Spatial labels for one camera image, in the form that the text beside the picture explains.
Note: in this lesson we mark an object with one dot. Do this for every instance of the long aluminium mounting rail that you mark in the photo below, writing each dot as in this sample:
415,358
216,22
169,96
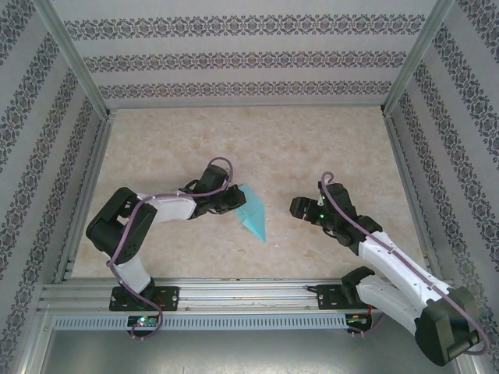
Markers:
249,296

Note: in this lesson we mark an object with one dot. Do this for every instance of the grey metal sheet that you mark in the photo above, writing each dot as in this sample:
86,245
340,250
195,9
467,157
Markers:
249,350

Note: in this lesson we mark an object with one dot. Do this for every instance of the aluminium side rail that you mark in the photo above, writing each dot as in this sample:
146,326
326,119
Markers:
401,156
92,175

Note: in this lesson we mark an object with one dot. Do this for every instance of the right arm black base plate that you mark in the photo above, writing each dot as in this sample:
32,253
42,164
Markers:
329,298

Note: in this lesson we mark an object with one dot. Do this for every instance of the small circuit board with LEDs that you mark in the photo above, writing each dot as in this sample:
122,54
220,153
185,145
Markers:
142,322
356,321

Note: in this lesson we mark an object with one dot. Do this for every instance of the teal paper sheet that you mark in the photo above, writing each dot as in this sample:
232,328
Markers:
253,218

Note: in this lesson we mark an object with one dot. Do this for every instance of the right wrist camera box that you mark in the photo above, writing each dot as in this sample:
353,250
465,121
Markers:
321,196

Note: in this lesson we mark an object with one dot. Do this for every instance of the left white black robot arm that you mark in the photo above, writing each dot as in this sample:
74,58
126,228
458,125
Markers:
117,230

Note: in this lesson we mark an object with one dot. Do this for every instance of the aluminium frame post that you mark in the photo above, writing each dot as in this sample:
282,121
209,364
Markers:
76,58
416,58

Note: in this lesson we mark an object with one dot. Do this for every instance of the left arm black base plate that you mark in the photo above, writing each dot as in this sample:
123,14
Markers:
171,298

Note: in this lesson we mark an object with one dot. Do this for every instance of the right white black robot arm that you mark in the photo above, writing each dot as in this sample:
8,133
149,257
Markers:
444,327

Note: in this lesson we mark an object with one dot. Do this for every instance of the thin aluminium cross rail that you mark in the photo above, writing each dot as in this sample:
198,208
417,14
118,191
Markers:
249,106

